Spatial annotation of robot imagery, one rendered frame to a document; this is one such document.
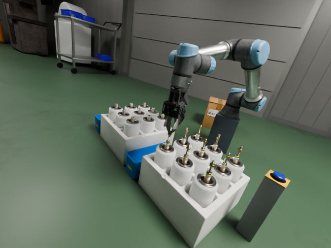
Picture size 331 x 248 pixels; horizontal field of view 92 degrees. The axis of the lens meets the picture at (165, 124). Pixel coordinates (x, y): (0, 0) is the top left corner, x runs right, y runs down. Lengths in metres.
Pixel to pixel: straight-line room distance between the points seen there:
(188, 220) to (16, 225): 0.62
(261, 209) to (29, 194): 0.96
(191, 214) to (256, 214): 0.28
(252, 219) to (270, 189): 0.17
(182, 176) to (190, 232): 0.20
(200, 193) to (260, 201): 0.25
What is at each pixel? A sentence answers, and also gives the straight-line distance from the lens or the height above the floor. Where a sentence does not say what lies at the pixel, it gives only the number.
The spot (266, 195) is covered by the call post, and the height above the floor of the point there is 0.24.
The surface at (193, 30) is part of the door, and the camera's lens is 3.41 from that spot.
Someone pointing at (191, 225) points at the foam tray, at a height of 0.10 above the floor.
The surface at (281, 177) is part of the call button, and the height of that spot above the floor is 0.33.
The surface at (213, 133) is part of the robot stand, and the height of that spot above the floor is 0.14.
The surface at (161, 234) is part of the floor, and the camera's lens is 0.77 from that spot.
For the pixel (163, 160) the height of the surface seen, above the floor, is 0.21.
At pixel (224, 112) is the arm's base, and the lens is 1.35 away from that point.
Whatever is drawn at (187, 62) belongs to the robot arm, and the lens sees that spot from 0.60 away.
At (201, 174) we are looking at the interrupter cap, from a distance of 0.67.
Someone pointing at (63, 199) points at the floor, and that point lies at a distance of 0.89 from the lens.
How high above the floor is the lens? 0.65
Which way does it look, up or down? 23 degrees down
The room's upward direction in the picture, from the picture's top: 12 degrees clockwise
